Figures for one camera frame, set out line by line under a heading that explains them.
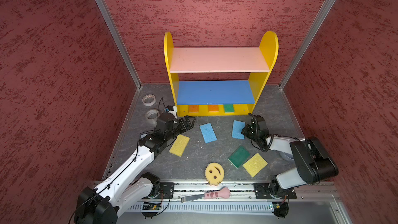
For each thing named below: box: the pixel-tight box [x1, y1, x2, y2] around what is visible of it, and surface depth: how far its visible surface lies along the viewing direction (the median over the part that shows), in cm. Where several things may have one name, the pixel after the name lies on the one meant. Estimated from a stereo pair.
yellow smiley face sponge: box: [204, 162, 225, 187], surface depth 79 cm
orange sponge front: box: [207, 104, 219, 113], surface depth 106 cm
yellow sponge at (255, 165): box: [242, 152, 269, 178], surface depth 83 cm
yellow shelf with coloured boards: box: [163, 30, 279, 117], surface depth 93 cm
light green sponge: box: [223, 104, 235, 114], surface depth 105 cm
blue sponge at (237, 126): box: [231, 119, 246, 140], surface depth 97 cm
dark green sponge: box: [228, 145, 251, 170], surface depth 86 cm
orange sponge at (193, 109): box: [188, 104, 200, 114], surface depth 108 cm
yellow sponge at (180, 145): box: [168, 134, 190, 158], surface depth 91 cm
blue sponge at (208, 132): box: [199, 122, 218, 144], surface depth 96 cm
